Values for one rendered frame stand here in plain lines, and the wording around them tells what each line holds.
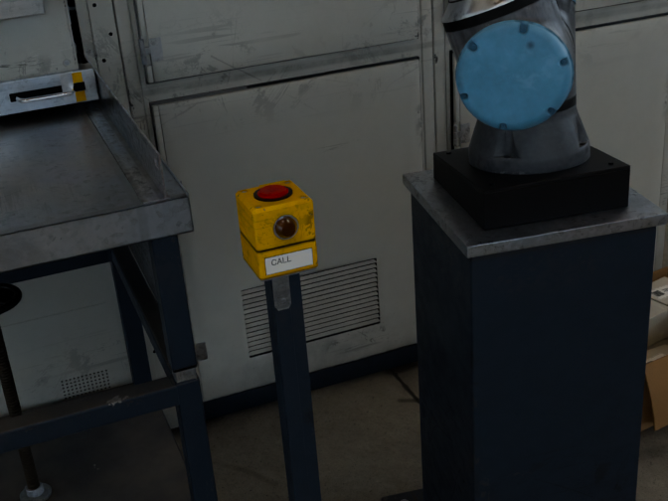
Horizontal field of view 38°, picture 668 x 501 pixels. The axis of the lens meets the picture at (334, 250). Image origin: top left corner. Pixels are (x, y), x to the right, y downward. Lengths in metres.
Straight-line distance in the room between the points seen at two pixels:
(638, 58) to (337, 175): 0.83
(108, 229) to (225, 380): 1.01
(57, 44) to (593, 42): 1.28
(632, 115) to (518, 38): 1.36
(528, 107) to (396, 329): 1.25
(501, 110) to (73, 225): 0.60
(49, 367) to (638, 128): 1.56
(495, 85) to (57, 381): 1.33
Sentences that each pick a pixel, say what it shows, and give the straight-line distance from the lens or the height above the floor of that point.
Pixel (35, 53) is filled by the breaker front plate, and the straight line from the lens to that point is 1.88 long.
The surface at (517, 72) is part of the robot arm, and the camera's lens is 1.30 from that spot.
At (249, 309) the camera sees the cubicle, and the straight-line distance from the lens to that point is 2.30.
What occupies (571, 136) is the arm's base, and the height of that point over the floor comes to 0.86.
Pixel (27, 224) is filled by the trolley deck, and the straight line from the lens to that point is 1.41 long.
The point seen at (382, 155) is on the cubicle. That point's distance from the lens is 2.27.
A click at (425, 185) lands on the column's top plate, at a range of 1.64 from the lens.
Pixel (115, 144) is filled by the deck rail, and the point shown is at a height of 0.85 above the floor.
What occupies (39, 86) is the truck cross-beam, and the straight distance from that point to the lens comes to 1.88.
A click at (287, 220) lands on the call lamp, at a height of 0.88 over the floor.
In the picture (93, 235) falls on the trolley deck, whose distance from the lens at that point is 1.41.
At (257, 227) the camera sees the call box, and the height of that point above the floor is 0.88.
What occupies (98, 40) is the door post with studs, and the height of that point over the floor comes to 0.94.
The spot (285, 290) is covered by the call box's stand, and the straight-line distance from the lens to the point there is 1.28.
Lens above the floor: 1.36
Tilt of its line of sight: 25 degrees down
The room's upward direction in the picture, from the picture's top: 4 degrees counter-clockwise
